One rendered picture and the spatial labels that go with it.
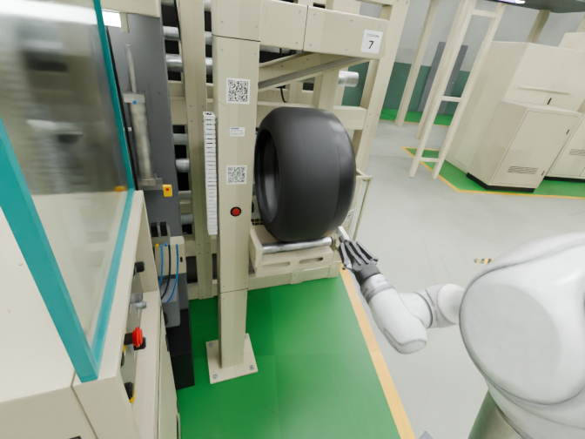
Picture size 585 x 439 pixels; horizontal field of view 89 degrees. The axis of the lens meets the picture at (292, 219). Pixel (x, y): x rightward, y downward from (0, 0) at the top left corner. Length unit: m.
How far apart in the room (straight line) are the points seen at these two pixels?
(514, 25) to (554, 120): 7.52
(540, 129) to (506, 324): 5.38
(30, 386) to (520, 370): 0.52
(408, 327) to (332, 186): 0.52
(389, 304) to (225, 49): 0.86
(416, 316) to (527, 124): 4.76
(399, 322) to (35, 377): 0.70
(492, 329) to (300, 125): 0.92
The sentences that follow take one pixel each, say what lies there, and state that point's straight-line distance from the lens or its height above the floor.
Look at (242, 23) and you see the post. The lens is 1.04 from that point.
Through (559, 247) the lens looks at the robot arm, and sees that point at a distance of 0.30.
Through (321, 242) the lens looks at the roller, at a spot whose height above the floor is 0.91.
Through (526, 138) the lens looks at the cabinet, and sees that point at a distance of 5.54.
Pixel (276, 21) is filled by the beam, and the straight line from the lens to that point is 1.34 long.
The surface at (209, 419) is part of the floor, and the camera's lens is 1.85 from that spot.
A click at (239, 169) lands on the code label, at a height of 1.24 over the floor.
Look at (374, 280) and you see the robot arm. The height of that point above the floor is 1.12.
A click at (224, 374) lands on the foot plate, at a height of 0.01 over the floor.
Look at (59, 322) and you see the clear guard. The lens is 0.42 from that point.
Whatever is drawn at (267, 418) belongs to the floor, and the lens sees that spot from 1.84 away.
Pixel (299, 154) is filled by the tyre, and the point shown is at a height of 1.34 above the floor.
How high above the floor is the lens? 1.68
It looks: 31 degrees down
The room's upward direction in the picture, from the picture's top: 8 degrees clockwise
